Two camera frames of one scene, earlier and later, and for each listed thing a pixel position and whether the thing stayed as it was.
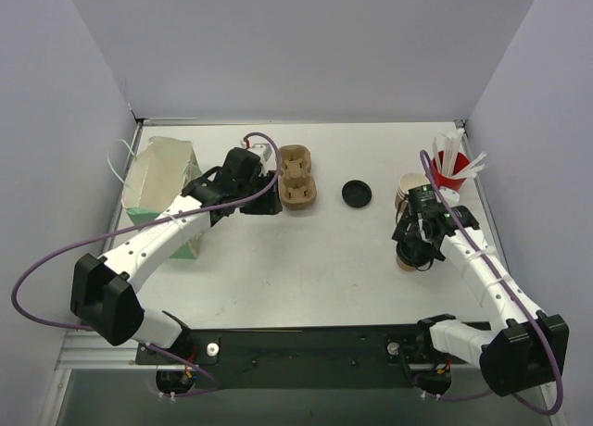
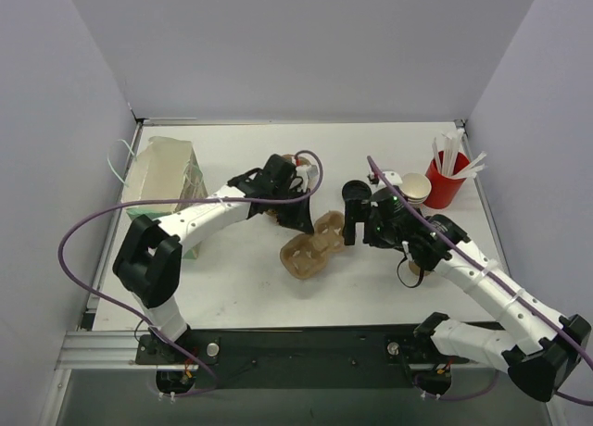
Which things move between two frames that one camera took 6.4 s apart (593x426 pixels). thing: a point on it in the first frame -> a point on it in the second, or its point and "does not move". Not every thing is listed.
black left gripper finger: x=267 y=204 -> x=296 y=216
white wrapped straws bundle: x=448 y=156 does not move
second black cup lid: x=357 y=194 does not move
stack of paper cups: x=408 y=181 does not move
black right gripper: x=412 y=248 -> x=366 y=218
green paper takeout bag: x=156 y=181 does not move
